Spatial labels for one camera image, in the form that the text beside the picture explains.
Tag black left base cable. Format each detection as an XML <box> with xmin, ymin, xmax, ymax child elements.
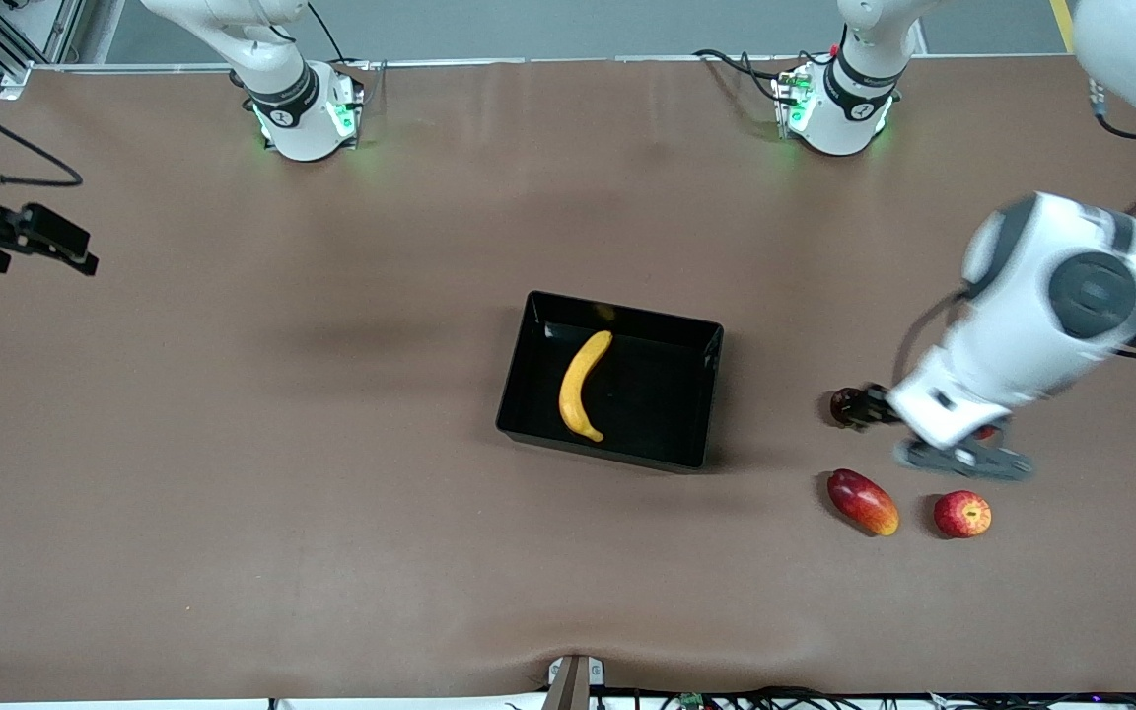
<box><xmin>693</xmin><ymin>47</ymin><xmax>788</xmax><ymax>107</ymax></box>

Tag red yellow mango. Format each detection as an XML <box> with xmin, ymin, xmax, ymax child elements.
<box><xmin>826</xmin><ymin>468</ymin><xmax>900</xmax><ymax>537</ymax></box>

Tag aluminium frame struts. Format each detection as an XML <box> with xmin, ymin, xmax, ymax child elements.
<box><xmin>0</xmin><ymin>0</ymin><xmax>86</xmax><ymax>100</ymax></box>

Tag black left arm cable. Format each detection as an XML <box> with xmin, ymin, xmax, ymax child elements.
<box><xmin>888</xmin><ymin>286</ymin><xmax>968</xmax><ymax>395</ymax></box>

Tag black rectangular plastic tray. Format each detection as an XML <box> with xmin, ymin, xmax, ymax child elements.
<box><xmin>495</xmin><ymin>290</ymin><xmax>725</xmax><ymax>474</ymax></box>

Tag grey camera stand bracket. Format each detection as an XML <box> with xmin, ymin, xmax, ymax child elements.
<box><xmin>546</xmin><ymin>654</ymin><xmax>606</xmax><ymax>710</ymax></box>

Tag yellow banana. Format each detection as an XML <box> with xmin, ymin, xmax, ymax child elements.
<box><xmin>558</xmin><ymin>330</ymin><xmax>614</xmax><ymax>444</ymax></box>

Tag black base cable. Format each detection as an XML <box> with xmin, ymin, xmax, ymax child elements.
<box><xmin>693</xmin><ymin>47</ymin><xmax>788</xmax><ymax>107</ymax></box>
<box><xmin>307</xmin><ymin>0</ymin><xmax>372</xmax><ymax>70</ymax></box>

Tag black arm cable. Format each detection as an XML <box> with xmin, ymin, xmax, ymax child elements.
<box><xmin>0</xmin><ymin>84</ymin><xmax>84</xmax><ymax>188</ymax></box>
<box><xmin>888</xmin><ymin>286</ymin><xmax>968</xmax><ymax>395</ymax></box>

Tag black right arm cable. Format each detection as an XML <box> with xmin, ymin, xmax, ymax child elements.
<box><xmin>0</xmin><ymin>84</ymin><xmax>84</xmax><ymax>188</ymax></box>

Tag black right base cable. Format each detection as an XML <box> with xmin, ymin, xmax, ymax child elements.
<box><xmin>307</xmin><ymin>0</ymin><xmax>372</xmax><ymax>70</ymax></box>

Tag red yellow speckled apple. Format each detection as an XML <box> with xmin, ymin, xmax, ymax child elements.
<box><xmin>933</xmin><ymin>490</ymin><xmax>993</xmax><ymax>539</ymax></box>

